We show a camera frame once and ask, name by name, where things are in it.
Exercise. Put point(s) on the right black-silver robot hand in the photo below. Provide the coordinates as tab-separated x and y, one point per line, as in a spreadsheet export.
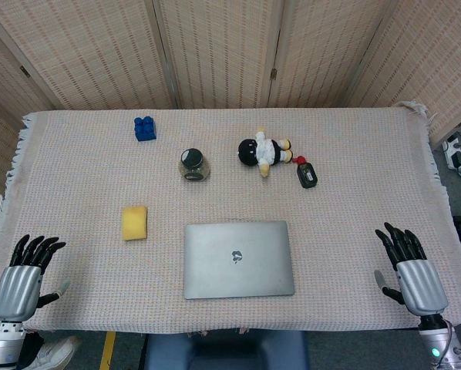
423	285

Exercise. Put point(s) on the left black-silver robot hand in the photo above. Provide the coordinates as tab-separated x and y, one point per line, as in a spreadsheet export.
16	291

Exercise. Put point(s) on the silver laptop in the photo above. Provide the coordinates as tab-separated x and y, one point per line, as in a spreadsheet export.
238	262

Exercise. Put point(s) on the white sneaker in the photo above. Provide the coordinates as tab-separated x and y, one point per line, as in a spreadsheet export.
55	352

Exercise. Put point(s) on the yellow floor tape strip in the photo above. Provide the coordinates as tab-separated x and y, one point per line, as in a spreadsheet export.
108	350

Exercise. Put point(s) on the beige woven tablecloth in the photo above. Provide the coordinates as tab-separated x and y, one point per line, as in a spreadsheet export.
80	185

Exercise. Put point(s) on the black plug adapter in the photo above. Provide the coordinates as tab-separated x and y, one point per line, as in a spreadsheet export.
457	159

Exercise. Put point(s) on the yellow sponge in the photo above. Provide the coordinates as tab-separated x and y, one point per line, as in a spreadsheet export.
134	223

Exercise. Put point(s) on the white power strip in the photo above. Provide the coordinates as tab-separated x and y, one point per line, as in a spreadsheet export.
451	148

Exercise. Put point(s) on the dark bottle red cap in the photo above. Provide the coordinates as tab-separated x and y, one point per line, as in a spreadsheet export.
307	175

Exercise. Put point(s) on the blue building block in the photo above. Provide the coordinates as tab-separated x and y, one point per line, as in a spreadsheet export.
145	130

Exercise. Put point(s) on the black-haired plush doll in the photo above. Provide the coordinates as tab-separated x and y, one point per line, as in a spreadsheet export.
263	151

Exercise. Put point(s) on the blue padded seat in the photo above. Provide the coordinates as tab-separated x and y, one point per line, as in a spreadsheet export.
223	352

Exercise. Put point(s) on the glass jar black lid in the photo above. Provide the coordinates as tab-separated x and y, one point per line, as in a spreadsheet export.
193	163

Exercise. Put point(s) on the woven folding screen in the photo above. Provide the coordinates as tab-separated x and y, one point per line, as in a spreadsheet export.
223	50

